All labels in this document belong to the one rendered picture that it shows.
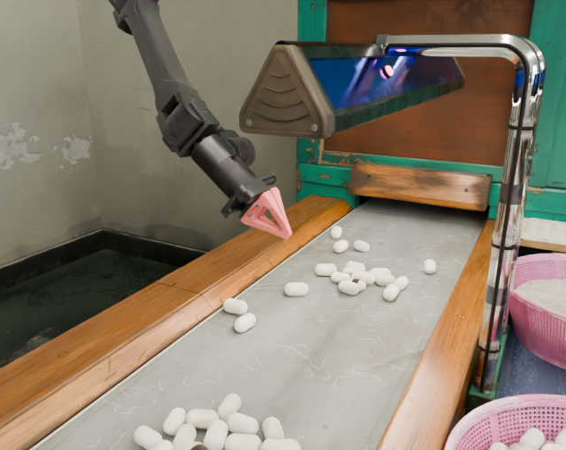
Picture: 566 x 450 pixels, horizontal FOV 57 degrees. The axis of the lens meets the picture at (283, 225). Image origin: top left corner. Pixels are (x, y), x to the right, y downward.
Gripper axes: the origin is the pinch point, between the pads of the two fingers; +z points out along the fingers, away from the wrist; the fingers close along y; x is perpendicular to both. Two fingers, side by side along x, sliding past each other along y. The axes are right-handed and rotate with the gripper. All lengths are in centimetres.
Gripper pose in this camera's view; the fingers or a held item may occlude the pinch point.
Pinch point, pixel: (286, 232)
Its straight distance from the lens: 82.3
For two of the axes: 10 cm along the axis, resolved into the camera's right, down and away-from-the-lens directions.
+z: 6.8, 7.2, -1.5
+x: -5.6, 6.4, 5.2
